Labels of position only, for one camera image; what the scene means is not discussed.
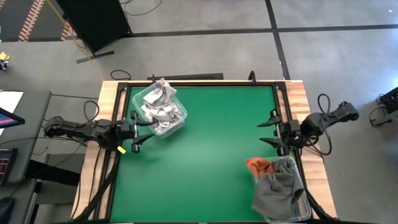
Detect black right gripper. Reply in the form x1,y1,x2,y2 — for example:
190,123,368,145
257,108,302,157

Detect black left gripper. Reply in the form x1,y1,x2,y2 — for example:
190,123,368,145
119,110,156,154

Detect white light grey garments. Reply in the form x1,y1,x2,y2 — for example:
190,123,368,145
140,101,184,134

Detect clear plastic bin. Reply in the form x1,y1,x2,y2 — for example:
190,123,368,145
248,155,312,224
132,81,188,139

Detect orange towel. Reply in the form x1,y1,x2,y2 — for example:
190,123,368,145
246,157,275,179

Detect light grey towel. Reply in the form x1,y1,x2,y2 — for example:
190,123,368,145
142,77,178,106

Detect dark grey garments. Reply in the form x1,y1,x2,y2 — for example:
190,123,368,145
251,158,305,221

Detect black floor strip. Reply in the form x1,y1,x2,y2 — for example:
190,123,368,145
147,73,224,81

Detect black rig strut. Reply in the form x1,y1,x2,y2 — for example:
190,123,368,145
73,149,121,222
303,186,338,222

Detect black desk base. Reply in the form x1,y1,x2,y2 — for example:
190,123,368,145
27,159,81,187

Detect grey desk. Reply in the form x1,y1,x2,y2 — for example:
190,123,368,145
0,90,53,184

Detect black panel board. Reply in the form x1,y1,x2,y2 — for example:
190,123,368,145
55,0,132,65

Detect black monitor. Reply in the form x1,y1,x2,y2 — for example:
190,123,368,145
0,107,26,129

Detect white paper sheet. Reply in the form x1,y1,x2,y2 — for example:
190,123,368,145
0,90,24,114

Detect backlit black keyboard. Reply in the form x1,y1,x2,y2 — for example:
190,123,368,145
0,148,18,187

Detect small yellow object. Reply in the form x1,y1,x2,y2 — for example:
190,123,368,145
0,51,11,71

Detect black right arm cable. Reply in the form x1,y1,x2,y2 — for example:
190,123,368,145
306,93,333,156

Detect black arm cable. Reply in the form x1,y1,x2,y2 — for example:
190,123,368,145
83,100,100,124
306,93,333,156

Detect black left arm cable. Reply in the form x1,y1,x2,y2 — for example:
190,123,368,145
83,100,100,124

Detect black coiled floor cable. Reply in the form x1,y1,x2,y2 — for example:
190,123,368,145
110,69,132,81

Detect yellow cable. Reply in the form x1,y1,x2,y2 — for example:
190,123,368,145
46,0,105,82

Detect black equipment with cables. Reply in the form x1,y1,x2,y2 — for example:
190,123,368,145
369,86,398,128

